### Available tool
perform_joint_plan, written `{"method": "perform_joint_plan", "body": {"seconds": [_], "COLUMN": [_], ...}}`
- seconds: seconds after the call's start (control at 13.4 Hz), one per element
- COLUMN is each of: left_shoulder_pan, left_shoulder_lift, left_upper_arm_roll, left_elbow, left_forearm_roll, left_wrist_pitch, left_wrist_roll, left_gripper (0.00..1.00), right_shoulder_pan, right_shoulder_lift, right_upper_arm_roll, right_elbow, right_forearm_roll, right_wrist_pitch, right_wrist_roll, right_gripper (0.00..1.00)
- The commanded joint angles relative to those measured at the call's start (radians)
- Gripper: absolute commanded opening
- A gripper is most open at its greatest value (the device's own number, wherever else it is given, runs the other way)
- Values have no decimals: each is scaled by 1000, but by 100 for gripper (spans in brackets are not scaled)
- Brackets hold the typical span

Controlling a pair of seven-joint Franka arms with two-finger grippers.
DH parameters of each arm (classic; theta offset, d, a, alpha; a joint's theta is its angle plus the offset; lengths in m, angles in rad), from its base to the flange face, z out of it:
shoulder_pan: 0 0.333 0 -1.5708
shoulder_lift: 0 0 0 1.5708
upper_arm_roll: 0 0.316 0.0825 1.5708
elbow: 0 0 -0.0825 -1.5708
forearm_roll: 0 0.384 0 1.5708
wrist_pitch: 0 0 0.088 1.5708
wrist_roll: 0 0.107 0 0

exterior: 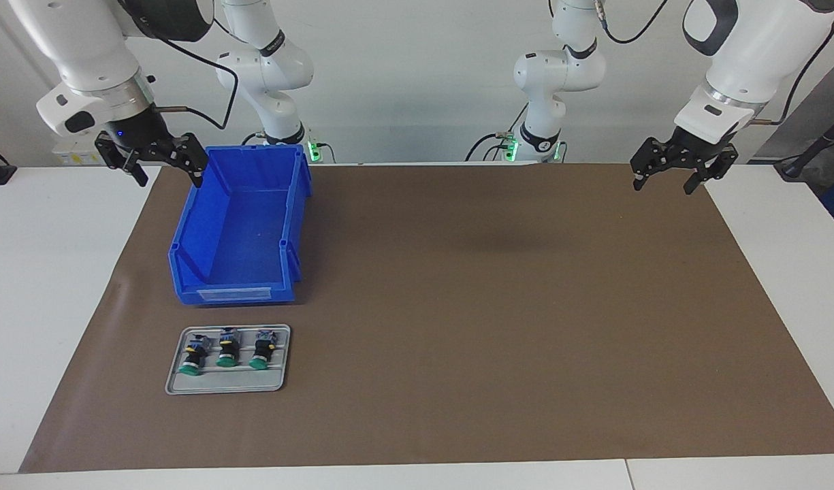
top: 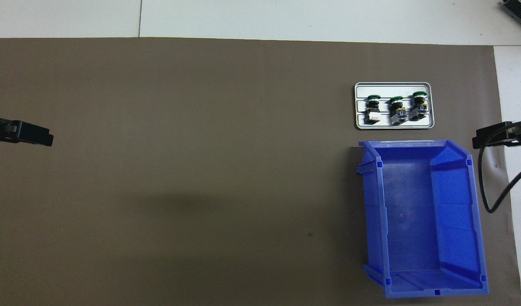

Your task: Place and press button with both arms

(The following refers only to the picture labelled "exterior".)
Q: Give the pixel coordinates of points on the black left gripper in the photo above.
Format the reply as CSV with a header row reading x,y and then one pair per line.
x,y
692,151

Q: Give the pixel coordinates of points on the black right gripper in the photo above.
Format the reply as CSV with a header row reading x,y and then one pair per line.
x,y
134,129

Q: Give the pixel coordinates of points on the green push button switch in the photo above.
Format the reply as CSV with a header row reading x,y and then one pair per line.
x,y
193,357
261,350
227,350

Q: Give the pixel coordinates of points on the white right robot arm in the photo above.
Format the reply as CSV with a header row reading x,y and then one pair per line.
x,y
83,41

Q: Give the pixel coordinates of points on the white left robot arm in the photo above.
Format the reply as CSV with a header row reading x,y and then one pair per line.
x,y
750,47

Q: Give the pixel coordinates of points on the white power strip box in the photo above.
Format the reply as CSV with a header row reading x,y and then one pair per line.
x,y
73,158

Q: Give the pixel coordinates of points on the blue plastic storage bin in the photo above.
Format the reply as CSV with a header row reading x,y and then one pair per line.
x,y
246,231

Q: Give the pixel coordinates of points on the black stand pole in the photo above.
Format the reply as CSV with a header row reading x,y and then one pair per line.
x,y
815,151

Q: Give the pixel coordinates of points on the grey metal tray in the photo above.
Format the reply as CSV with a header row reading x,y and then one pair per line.
x,y
233,382

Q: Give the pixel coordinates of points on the brown table mat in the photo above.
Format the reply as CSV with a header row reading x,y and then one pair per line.
x,y
457,374

